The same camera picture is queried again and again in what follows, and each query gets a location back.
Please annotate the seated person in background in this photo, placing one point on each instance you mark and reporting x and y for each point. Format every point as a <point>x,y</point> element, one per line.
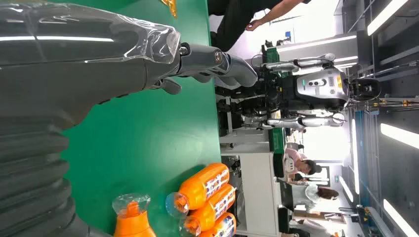
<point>294,157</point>

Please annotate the yellow film wrapped cardboard box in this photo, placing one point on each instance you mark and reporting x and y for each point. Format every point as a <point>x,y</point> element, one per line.
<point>170,6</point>

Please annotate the orange bottle with blue cap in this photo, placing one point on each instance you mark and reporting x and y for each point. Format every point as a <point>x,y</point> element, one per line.
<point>203,186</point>

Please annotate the white cabinet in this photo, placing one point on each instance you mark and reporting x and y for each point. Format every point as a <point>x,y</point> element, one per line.
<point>258,189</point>

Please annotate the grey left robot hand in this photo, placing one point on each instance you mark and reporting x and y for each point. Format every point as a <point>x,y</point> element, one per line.
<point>82,65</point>

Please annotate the silver black humanoid robot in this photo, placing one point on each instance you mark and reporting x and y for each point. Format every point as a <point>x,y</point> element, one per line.
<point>322,86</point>

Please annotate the standing person in black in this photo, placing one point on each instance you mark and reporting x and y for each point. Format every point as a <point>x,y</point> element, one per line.
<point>235,19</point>

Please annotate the orange bottle showing back label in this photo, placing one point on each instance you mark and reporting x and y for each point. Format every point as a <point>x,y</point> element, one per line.
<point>212,209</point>

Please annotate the person at laptop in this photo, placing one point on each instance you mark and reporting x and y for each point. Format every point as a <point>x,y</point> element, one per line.
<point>306,196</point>

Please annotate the orange bottle showing Tide logo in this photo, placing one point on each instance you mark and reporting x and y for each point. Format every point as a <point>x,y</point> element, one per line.
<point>224,227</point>

